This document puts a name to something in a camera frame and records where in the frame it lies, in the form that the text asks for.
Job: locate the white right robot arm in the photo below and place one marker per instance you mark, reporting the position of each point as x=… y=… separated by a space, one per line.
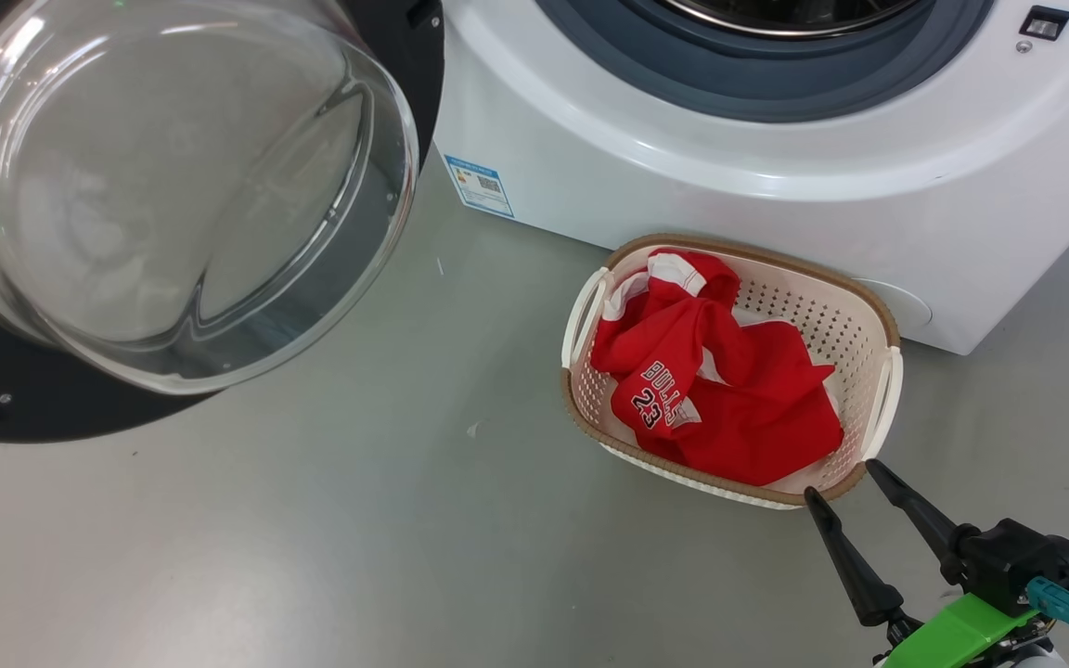
x=1040 y=661

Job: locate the cream perforated laundry basket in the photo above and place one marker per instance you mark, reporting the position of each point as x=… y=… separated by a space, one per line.
x=831 y=315

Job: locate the round glass washing machine door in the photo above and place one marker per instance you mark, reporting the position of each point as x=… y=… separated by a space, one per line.
x=173 y=186

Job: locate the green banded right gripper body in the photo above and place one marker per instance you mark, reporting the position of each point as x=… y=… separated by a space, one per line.
x=957 y=635

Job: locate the white washing machine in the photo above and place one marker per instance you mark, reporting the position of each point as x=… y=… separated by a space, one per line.
x=776 y=186

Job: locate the blue energy label sticker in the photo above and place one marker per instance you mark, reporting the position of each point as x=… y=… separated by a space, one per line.
x=479 y=186

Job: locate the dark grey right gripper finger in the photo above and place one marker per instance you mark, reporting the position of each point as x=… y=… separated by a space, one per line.
x=915 y=506
x=855 y=566

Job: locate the red basketball jersey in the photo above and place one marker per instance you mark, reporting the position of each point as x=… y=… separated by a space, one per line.
x=757 y=408

